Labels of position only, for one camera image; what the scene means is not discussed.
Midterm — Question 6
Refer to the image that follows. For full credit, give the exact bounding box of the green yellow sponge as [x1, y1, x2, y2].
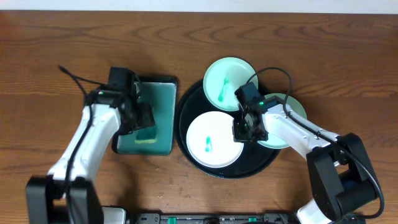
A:
[134, 126, 157, 144]

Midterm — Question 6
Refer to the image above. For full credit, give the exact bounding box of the white plate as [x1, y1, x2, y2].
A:
[185, 111, 244, 168]

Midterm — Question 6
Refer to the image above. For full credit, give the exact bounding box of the mint plate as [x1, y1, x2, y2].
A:
[258, 93, 307, 149]
[203, 57, 255, 111]

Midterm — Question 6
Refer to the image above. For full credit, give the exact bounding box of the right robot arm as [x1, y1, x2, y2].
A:
[233, 96, 385, 223]

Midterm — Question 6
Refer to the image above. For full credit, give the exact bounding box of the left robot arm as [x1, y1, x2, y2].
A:
[25, 90, 155, 223]

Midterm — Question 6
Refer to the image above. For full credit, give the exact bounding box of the black rectangular water tray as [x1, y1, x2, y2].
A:
[112, 76, 178, 156]

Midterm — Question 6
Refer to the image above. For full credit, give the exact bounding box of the black round tray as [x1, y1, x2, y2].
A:
[174, 80, 280, 179]

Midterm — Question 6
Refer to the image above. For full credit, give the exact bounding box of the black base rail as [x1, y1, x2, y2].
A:
[102, 206, 299, 224]

